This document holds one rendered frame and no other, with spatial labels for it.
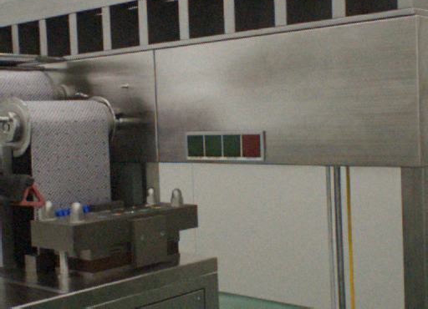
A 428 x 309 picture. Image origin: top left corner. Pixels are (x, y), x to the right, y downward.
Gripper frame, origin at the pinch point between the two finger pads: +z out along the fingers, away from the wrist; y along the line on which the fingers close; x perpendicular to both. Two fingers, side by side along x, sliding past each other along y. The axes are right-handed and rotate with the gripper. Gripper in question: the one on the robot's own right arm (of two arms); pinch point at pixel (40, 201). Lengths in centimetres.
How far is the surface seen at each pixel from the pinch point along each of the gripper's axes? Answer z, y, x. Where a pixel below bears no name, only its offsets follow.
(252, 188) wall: 243, -149, 106
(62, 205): 6.1, 0.3, 1.8
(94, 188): 13.3, 0.3, 9.5
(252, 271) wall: 271, -151, 58
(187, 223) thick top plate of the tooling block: 30.3, 20.0, 8.0
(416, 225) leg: 44, 75, 17
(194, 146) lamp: 20.4, 23.6, 25.1
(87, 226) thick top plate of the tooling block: 0.7, 19.9, -4.6
